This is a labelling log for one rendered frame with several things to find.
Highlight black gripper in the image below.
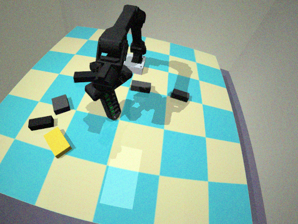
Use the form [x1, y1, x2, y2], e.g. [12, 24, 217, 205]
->
[85, 65, 133, 101]

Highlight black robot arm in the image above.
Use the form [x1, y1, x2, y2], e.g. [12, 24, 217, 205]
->
[90, 5, 146, 93]

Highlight yellow rectangular block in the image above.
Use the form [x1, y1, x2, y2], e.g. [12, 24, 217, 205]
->
[43, 127, 72, 158]

